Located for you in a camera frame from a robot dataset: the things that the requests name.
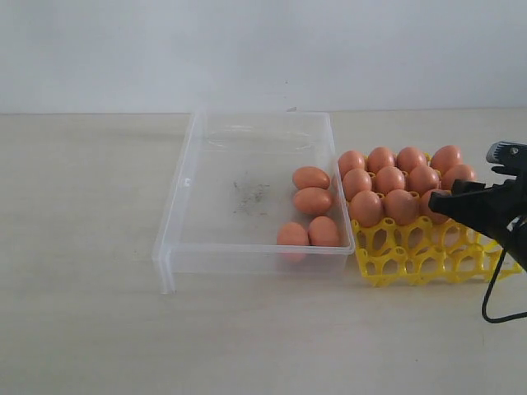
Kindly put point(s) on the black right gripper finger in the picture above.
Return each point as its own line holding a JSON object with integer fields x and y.
{"x": 460, "y": 186}
{"x": 476, "y": 211}

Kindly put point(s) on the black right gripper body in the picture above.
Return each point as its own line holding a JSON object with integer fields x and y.
{"x": 511, "y": 215}

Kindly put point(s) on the yellow plastic egg tray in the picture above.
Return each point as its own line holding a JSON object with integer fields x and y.
{"x": 432, "y": 248}

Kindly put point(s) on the clear plastic box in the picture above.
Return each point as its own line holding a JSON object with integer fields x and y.
{"x": 232, "y": 191}

